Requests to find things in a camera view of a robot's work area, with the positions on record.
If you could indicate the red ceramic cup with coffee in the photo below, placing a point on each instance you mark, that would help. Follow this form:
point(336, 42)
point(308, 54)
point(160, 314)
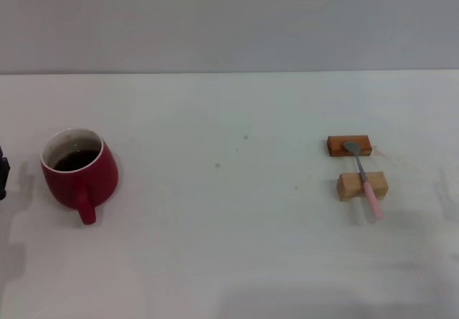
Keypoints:
point(97, 183)

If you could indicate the light wooden block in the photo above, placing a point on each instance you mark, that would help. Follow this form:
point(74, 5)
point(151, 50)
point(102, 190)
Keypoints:
point(348, 186)

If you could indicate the dark brown wooden block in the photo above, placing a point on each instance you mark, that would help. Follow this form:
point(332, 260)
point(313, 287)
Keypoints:
point(335, 145)

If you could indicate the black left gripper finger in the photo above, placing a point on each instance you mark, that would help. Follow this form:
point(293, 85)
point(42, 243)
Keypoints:
point(3, 175)

